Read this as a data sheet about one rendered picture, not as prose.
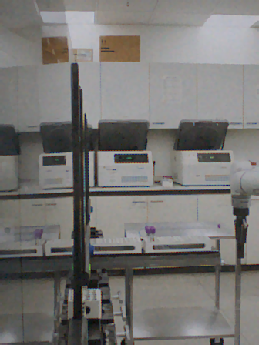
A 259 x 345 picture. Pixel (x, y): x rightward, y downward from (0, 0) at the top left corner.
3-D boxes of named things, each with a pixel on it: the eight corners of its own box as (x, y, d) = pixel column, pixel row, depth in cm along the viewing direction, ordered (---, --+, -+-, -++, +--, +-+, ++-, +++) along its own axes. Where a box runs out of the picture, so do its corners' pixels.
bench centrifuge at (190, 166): (182, 186, 423) (182, 118, 419) (171, 182, 484) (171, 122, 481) (236, 185, 427) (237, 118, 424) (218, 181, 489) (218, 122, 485)
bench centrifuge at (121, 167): (98, 188, 415) (97, 118, 411) (96, 183, 477) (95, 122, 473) (153, 187, 420) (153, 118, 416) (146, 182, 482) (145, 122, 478)
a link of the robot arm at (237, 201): (234, 195, 187) (234, 209, 187) (254, 195, 188) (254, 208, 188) (228, 193, 196) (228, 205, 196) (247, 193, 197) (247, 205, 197)
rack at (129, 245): (73, 257, 181) (72, 243, 181) (74, 252, 191) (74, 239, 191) (141, 256, 184) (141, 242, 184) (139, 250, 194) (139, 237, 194)
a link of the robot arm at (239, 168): (224, 193, 195) (239, 196, 183) (225, 160, 194) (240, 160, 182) (245, 192, 198) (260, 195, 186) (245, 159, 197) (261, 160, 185)
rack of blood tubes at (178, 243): (146, 256, 184) (145, 242, 184) (142, 250, 194) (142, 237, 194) (211, 253, 187) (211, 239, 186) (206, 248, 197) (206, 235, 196)
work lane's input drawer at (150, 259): (65, 274, 179) (64, 254, 179) (66, 266, 193) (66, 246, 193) (230, 269, 186) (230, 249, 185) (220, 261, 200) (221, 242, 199)
